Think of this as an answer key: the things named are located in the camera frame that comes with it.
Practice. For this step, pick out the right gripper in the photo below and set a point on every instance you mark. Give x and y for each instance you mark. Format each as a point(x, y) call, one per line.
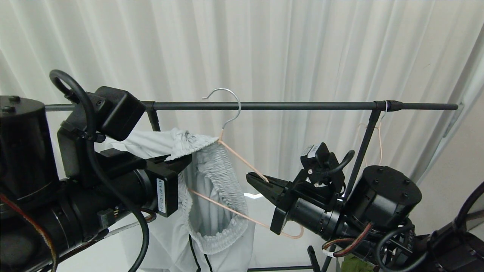
point(314, 217)

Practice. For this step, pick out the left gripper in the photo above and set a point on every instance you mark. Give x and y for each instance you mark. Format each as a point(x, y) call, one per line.
point(166, 196)

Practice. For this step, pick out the pale grey shorts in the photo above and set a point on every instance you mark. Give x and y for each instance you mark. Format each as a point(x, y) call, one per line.
point(223, 181)

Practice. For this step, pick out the pink clothes hanger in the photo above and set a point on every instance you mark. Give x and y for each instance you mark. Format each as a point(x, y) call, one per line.
point(244, 161)
point(380, 143)

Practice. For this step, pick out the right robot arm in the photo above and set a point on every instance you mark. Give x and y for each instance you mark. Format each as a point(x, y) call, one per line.
point(382, 192)

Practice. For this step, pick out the black clothes rack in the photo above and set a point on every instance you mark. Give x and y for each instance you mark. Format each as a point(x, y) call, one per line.
point(302, 106)

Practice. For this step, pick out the green garment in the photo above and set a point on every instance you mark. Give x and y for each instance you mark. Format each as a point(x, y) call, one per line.
point(355, 264)

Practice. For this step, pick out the white curtain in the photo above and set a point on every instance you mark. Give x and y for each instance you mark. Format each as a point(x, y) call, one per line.
point(264, 45)

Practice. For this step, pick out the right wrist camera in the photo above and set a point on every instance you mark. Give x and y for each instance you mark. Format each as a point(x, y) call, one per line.
point(315, 158)

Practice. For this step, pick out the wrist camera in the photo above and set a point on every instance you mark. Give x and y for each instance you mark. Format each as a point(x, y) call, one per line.
point(315, 158)
point(117, 109)

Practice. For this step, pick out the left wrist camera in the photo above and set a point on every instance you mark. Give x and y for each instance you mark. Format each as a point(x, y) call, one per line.
point(117, 109)

